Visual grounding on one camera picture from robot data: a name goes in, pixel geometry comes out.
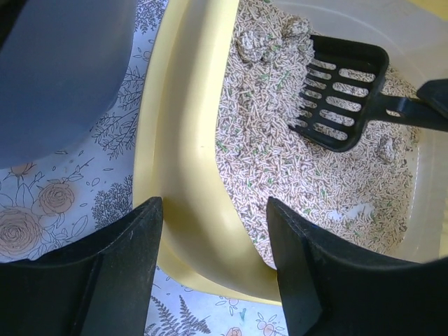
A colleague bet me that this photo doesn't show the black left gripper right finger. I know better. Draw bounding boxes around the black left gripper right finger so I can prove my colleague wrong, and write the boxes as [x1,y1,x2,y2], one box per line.
[267,197,447,335]

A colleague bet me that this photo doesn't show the black litter scoop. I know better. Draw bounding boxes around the black litter scoop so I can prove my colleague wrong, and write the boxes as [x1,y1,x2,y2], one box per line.
[289,35,447,152]

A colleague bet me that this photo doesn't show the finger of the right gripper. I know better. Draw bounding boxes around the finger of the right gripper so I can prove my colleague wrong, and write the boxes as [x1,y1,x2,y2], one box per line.
[416,79,448,118]

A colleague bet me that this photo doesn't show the blue trash bin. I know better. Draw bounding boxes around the blue trash bin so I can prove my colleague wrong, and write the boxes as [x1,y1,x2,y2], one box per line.
[1,1,137,168]

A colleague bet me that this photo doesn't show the floral table mat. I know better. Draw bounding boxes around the floral table mat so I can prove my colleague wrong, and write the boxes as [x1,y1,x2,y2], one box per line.
[1,1,287,335]

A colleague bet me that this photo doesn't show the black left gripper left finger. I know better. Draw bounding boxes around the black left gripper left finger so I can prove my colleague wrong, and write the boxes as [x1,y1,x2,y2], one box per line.
[1,197,163,335]

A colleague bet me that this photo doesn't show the cat litter granules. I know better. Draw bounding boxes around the cat litter granules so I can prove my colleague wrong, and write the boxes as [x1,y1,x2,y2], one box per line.
[216,1,419,265]

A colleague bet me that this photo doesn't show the yellow litter box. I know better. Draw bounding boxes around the yellow litter box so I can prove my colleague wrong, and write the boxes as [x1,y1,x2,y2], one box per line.
[133,1,447,305]

